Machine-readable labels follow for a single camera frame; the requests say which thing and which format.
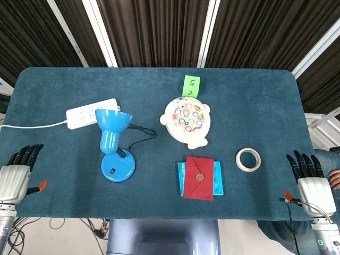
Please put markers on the light blue booklet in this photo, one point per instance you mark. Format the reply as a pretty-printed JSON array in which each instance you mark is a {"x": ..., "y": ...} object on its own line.
[{"x": 219, "y": 180}]

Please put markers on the cream fishing game toy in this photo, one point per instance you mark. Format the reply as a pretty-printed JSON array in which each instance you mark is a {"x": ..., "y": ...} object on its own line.
[{"x": 188, "y": 121}]

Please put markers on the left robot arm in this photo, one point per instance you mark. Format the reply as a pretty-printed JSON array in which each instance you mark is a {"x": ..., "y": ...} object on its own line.
[{"x": 6, "y": 228}]

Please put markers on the blue desk lamp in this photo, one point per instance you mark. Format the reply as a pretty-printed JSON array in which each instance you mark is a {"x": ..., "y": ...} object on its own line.
[{"x": 114, "y": 144}]

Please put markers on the masking tape roll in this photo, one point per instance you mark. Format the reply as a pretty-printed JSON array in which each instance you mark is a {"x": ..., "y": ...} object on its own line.
[{"x": 248, "y": 159}]

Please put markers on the red envelope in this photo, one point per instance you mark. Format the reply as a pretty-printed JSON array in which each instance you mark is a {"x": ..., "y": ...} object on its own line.
[{"x": 199, "y": 178}]

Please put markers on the person in jeans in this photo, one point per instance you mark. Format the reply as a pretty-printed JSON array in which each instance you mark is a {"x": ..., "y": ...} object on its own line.
[{"x": 325, "y": 162}]

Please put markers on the blue table mat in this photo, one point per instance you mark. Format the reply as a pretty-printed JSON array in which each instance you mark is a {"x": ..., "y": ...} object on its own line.
[{"x": 159, "y": 148}]

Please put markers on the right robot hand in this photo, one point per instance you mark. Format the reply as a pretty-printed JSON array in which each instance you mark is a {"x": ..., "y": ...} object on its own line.
[{"x": 316, "y": 190}]

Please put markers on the green paper label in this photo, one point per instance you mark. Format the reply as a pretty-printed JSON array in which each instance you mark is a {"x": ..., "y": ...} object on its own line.
[{"x": 191, "y": 85}]

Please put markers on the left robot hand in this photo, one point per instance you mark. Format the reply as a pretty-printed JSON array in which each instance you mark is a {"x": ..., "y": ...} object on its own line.
[{"x": 12, "y": 180}]

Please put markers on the white power strip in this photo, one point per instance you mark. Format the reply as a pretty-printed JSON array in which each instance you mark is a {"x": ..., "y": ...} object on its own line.
[{"x": 91, "y": 113}]

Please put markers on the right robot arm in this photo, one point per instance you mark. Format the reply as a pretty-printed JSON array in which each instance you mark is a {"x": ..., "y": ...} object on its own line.
[{"x": 324, "y": 235}]

